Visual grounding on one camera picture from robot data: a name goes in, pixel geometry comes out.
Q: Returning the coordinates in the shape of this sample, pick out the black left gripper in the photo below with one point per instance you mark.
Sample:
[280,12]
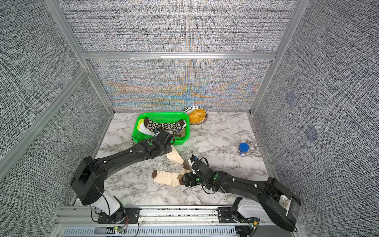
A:
[169,148]

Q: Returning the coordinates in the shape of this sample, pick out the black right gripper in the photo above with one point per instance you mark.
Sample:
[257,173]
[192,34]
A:
[189,176]

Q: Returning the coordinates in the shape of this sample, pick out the brown beige striped sock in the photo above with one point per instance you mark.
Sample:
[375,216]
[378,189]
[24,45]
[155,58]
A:
[168,178]
[175,157]

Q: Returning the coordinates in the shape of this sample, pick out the brown checkered argyle sock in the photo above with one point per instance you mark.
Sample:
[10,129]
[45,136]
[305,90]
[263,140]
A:
[180,134]

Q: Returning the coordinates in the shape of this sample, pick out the white sock blue yellow patches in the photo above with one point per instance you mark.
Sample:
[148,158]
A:
[142,128]

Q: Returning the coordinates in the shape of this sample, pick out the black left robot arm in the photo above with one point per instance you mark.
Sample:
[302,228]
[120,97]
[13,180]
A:
[89,177]

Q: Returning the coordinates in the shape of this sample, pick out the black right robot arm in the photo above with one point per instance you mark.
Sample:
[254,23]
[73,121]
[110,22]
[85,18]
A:
[279,204]

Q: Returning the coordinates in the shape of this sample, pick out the green plastic basket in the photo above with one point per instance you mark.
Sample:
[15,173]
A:
[160,117]

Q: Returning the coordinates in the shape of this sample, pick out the patterned white bowl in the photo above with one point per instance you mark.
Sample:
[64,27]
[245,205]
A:
[190,109]

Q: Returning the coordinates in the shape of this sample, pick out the orange fruit in bowl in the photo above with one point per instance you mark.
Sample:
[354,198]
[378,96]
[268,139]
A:
[197,116]

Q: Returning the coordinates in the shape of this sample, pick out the blue lid jar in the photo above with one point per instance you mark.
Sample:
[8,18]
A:
[243,149]

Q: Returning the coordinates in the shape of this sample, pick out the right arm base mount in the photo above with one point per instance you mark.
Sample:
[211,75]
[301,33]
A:
[242,211]

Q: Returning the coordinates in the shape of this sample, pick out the aluminium front rail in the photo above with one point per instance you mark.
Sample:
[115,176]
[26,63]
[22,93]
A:
[167,221]

